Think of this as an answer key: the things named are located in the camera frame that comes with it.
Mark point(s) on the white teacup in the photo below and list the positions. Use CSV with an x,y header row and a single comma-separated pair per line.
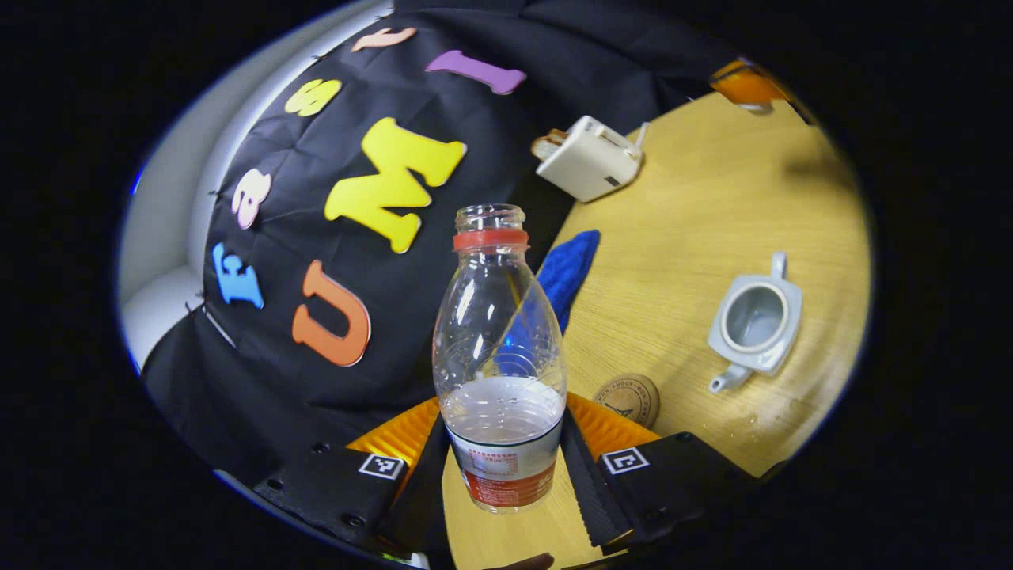
x,y
756,321

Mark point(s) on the round wooden coaster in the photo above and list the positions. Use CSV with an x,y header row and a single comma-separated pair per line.
x,y
629,400

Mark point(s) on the white toaster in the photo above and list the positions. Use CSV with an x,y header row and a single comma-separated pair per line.
x,y
589,158

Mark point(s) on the blue folded towel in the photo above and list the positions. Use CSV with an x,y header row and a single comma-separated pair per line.
x,y
571,269

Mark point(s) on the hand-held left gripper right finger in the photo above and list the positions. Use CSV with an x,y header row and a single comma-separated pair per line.
x,y
582,491

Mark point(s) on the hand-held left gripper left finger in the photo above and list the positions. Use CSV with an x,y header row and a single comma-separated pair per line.
x,y
423,491

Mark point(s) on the clear plastic water bottle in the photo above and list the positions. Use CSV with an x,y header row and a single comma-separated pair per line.
x,y
498,412

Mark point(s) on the bread slice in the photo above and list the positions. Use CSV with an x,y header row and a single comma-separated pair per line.
x,y
546,145

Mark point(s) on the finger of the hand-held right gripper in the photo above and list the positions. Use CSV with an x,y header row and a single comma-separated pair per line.
x,y
744,85

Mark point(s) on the black backdrop cloth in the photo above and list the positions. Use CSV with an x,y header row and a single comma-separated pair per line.
x,y
443,332

